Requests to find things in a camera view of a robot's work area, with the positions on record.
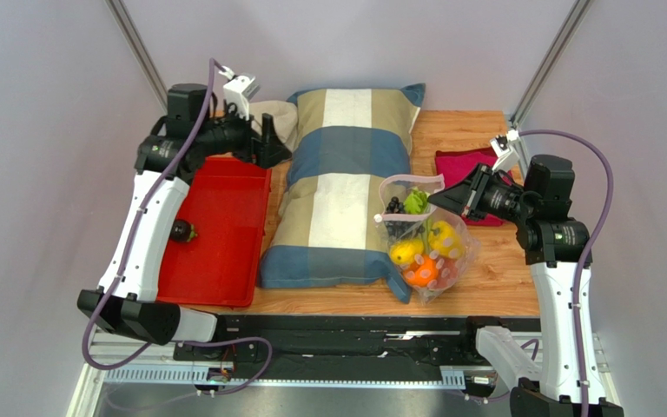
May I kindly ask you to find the dark grape bunch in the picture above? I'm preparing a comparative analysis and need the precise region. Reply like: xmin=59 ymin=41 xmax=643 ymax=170
xmin=384 ymin=196 xmax=410 ymax=240

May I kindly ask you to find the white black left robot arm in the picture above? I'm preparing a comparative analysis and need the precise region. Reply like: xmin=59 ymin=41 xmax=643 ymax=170
xmin=77 ymin=76 xmax=291 ymax=345

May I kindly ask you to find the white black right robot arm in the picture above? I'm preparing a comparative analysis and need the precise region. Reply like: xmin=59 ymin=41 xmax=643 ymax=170
xmin=428 ymin=155 xmax=624 ymax=416

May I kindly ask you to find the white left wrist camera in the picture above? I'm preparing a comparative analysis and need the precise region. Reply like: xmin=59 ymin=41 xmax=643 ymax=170
xmin=219 ymin=66 xmax=261 ymax=121

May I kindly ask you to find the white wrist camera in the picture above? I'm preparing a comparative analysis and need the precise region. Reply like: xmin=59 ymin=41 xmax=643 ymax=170
xmin=490 ymin=129 xmax=522 ymax=173
xmin=219 ymin=66 xmax=261 ymax=121

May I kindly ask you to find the yellow bell pepper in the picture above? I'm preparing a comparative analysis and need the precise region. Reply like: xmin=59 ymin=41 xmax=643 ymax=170
xmin=426 ymin=221 xmax=466 ymax=260

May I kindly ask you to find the aluminium frame rail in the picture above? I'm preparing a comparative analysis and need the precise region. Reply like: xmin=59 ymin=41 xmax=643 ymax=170
xmin=64 ymin=323 xmax=626 ymax=417

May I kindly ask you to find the red plastic tray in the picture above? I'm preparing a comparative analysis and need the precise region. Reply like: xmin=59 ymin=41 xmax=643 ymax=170
xmin=157 ymin=157 xmax=271 ymax=308

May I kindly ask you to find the clear zip top bag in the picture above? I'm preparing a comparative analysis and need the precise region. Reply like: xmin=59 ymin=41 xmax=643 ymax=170
xmin=374 ymin=174 xmax=481 ymax=305

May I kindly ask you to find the dark plum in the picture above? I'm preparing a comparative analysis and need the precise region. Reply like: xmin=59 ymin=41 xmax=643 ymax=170
xmin=169 ymin=219 xmax=198 ymax=243

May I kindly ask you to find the beige bucket hat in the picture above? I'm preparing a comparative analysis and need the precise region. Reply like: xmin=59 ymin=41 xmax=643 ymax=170
xmin=249 ymin=100 xmax=299 ymax=152

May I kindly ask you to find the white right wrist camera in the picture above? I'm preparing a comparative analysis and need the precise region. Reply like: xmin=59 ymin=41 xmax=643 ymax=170
xmin=490 ymin=129 xmax=522 ymax=173

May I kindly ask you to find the watermelon slice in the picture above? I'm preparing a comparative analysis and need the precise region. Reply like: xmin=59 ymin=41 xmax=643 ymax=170
xmin=436 ymin=258 xmax=461 ymax=289

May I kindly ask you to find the green celery bunch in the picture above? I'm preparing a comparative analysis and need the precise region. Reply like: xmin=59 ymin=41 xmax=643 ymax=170
xmin=402 ymin=188 xmax=430 ymax=215

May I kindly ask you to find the striped beige blue pillow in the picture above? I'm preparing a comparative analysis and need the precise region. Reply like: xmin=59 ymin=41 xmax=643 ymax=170
xmin=258 ymin=83 xmax=426 ymax=303

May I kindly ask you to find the yellow mango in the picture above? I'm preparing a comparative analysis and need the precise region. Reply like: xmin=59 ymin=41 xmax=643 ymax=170
xmin=388 ymin=238 xmax=425 ymax=266

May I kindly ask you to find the orange fruit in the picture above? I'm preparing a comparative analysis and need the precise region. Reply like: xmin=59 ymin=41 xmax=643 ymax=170
xmin=403 ymin=255 xmax=439 ymax=288

